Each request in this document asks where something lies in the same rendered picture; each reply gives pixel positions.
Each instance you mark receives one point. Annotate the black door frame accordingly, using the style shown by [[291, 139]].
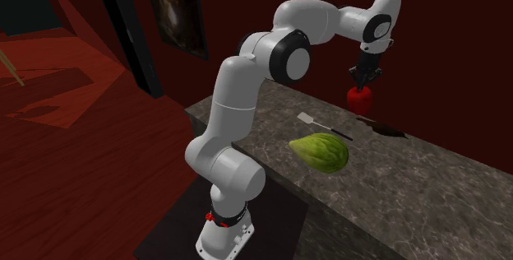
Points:
[[128, 34]]

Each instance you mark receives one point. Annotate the red apple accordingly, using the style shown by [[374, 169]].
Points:
[[360, 99]]

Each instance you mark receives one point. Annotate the green leafy cabbage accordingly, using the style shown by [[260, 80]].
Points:
[[322, 153]]

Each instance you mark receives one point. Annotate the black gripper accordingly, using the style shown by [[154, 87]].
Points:
[[365, 68]]

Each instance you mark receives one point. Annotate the grey marble counter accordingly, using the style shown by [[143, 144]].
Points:
[[400, 187]]

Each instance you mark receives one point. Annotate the dark brown knife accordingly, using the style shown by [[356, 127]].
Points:
[[382, 127]]

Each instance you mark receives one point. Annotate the dark framed wall picture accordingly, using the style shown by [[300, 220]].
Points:
[[178, 18]]

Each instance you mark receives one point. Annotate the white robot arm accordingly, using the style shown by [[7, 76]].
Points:
[[236, 90]]

